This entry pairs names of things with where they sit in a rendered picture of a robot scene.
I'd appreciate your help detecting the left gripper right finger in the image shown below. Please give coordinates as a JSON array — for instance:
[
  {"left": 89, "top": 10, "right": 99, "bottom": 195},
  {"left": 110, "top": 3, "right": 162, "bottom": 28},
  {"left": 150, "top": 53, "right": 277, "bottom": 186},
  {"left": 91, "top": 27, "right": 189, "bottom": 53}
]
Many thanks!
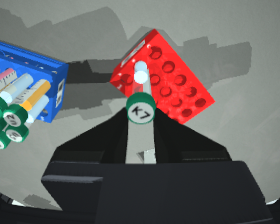
[{"left": 153, "top": 107, "right": 232, "bottom": 163}]

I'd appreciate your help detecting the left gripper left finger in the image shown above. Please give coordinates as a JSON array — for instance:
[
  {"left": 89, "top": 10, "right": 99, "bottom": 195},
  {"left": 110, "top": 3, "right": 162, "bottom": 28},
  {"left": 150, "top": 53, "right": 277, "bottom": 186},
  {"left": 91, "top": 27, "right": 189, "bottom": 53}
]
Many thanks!
[{"left": 49, "top": 107, "right": 129, "bottom": 164}]

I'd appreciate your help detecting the white tube rack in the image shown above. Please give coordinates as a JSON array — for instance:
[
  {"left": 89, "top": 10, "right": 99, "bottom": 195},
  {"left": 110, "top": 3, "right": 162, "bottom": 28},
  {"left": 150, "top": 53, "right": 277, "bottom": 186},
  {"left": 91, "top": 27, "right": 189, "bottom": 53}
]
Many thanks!
[{"left": 144, "top": 148, "right": 156, "bottom": 163}]

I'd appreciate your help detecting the red lego-style plate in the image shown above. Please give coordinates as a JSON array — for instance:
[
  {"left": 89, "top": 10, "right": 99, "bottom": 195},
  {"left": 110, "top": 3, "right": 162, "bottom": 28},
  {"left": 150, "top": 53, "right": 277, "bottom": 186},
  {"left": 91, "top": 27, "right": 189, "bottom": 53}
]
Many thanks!
[{"left": 110, "top": 28, "right": 214, "bottom": 124}]

